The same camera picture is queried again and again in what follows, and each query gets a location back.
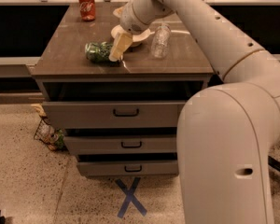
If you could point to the wire basket with items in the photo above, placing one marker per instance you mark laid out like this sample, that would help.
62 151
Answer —
52 138

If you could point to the bottom grey drawer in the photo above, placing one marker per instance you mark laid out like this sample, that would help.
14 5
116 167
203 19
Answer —
128 168

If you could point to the green soda can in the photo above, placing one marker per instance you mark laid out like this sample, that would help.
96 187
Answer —
100 52

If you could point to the white paper bowl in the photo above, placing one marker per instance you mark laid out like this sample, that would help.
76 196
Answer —
137 39

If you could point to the grey drawer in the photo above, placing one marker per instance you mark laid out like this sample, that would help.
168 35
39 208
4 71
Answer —
101 145
113 115
128 168

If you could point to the grey drawer cabinet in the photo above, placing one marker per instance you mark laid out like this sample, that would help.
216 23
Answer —
65 74

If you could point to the clear plastic bottle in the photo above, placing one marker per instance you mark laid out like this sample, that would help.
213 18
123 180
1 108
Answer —
160 42

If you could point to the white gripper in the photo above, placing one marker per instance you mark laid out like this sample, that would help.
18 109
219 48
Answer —
130 20

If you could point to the red cola can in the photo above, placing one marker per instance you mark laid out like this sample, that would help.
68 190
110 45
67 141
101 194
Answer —
87 9

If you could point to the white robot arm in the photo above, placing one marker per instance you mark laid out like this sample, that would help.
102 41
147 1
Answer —
225 132

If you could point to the top grey drawer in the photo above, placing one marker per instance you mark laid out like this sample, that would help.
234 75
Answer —
113 115

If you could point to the blue tape cross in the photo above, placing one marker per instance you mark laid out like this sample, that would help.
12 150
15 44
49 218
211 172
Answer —
130 197

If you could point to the middle grey drawer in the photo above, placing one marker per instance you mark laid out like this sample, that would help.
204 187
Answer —
101 145

